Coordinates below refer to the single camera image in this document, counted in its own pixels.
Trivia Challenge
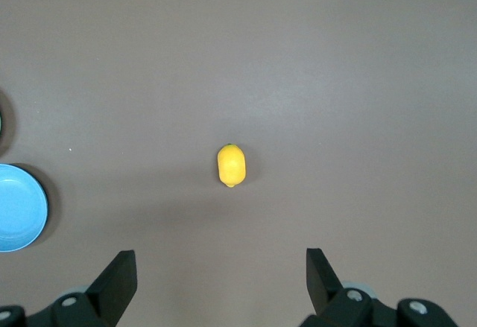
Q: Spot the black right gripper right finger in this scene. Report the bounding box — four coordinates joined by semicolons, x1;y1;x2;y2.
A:
300;247;462;327

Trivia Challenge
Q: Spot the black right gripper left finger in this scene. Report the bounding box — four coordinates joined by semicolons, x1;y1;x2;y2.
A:
0;250;138;327

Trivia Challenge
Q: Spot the yellow lemon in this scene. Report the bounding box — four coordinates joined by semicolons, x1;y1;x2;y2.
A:
217;143;248;189

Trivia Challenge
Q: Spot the brown table cover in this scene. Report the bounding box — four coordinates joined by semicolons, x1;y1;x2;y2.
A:
0;0;477;327

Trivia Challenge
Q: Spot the blue plate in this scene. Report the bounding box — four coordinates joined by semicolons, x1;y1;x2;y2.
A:
0;162;50;253

